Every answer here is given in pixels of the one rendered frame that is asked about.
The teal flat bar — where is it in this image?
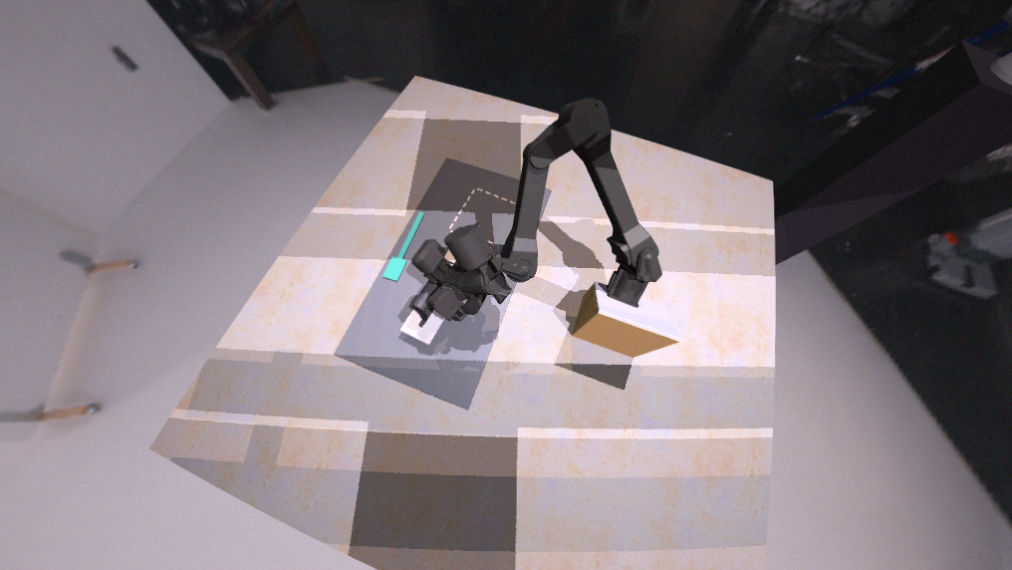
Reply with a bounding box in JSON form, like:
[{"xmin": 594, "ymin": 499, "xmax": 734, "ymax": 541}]
[{"xmin": 382, "ymin": 212, "xmax": 425, "ymax": 282}]

